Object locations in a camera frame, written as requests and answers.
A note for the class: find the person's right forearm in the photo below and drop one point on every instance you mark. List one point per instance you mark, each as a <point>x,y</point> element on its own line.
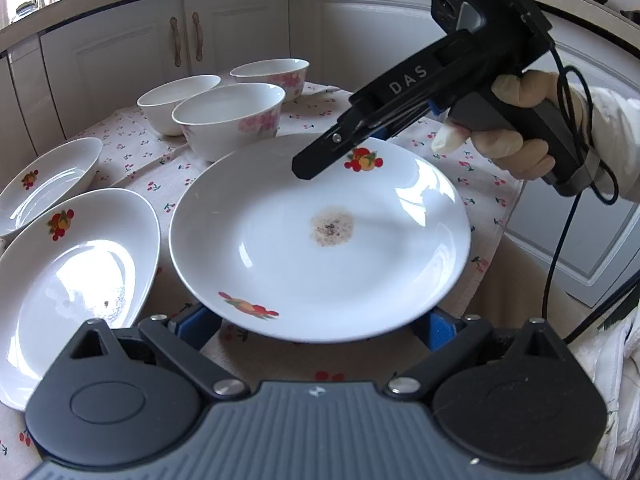
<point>622,135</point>

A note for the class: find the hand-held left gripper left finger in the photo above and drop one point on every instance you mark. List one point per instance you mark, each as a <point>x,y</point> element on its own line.
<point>192,324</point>

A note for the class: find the person's right hand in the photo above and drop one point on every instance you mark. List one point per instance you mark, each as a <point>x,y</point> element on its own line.
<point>510,152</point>

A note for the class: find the white cabinet door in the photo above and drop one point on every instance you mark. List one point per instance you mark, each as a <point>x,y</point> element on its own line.
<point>240,25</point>
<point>30,100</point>
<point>380,35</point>
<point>110,60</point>
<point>600,240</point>

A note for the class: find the cherry print tablecloth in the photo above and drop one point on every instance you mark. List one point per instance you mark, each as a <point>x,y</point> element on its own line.
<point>145,160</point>

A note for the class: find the small deep fruit-print plate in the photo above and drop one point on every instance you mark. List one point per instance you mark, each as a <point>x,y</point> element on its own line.
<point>55,180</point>

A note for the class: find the white bowl pink floral print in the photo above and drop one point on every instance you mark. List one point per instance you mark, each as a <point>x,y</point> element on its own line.
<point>225,127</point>
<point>280,80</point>

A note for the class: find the large white fruit-print plate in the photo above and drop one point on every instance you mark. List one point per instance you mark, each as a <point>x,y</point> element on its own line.
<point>280,220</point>

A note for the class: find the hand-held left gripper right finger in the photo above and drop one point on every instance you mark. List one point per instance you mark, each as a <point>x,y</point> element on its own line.
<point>441,329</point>

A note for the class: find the plain white bowl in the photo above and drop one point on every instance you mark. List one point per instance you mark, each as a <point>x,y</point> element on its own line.
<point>165,107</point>

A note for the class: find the person's white clothing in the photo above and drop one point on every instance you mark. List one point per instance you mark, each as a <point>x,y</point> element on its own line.
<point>620,385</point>

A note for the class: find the medium white fruit-print plate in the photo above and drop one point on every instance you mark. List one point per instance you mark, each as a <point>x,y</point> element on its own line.
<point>75,280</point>

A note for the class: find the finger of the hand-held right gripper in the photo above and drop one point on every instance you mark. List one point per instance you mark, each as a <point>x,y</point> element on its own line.
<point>325,152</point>

